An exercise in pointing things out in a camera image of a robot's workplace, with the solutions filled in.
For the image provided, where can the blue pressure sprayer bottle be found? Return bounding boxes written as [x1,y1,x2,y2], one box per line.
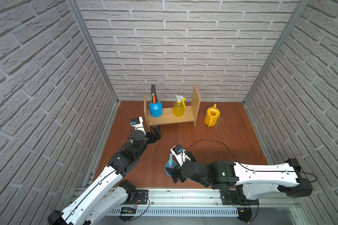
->
[149,84,163,118]

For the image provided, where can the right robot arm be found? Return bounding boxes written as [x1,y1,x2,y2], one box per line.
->
[165,158,313,205]

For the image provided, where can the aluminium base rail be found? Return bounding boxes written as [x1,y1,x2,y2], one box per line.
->
[106,188,303,219]

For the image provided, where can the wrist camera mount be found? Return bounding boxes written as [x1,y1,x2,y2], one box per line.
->
[171,144,195,166]
[130,116,146,135]

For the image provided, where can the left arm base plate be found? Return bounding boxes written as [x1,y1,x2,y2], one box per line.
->
[124,189,149,205]

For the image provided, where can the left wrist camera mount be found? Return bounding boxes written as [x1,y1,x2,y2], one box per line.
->
[130,116,146,135]

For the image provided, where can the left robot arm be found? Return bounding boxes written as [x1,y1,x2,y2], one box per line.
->
[48,125,161,225]

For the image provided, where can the yellow watering can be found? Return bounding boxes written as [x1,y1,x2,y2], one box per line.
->
[204,104,220,127]

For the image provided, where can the aluminium corner post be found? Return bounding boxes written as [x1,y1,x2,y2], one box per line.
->
[243,0,310,107]
[67,0,119,105]

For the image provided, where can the right aluminium corner post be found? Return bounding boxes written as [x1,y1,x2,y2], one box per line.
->
[243,0,310,107]

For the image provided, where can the yellow spray bottle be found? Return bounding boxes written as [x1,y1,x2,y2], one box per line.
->
[173,95,186,117]

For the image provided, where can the wooden shelf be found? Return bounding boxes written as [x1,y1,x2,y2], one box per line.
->
[144,84,201,128]

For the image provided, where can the small blue spray bottle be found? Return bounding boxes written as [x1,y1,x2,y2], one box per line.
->
[164,153,176,177]

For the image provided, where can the left aluminium corner post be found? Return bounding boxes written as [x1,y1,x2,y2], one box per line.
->
[67,0,119,105]

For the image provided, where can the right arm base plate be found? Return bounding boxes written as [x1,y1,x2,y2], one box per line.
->
[220,189,259,206]

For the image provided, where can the left floor aluminium rail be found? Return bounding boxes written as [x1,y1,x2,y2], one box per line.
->
[59,102,120,225]

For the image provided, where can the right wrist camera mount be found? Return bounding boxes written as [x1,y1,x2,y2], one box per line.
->
[171,144,195,166]

